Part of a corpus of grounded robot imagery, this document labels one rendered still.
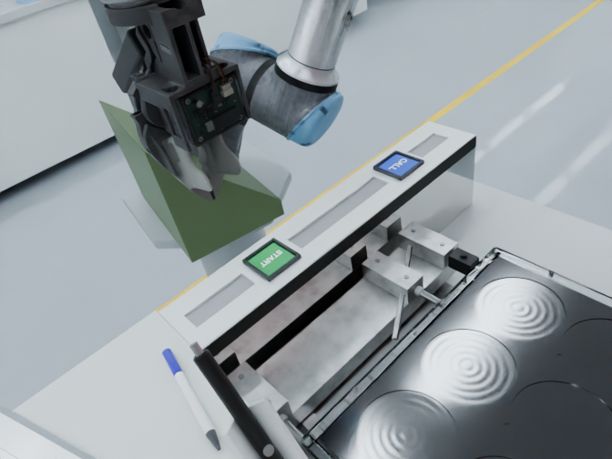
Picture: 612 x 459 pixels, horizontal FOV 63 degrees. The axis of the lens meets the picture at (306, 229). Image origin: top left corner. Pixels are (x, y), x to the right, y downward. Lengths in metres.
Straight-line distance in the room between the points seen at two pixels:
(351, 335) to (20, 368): 1.71
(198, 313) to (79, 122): 2.72
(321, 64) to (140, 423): 0.60
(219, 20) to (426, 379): 3.23
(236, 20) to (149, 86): 3.24
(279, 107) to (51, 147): 2.48
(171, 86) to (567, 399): 0.49
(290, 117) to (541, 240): 0.46
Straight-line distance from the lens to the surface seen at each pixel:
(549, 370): 0.61
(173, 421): 0.54
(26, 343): 2.29
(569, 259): 0.85
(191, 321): 0.62
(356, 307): 0.68
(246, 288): 0.63
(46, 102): 3.20
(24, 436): 0.61
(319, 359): 0.64
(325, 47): 0.86
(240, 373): 0.61
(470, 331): 0.63
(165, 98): 0.43
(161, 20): 0.41
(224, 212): 0.89
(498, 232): 0.88
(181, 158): 0.51
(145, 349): 0.61
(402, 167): 0.78
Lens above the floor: 1.39
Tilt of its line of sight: 39 degrees down
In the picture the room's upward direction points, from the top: 12 degrees counter-clockwise
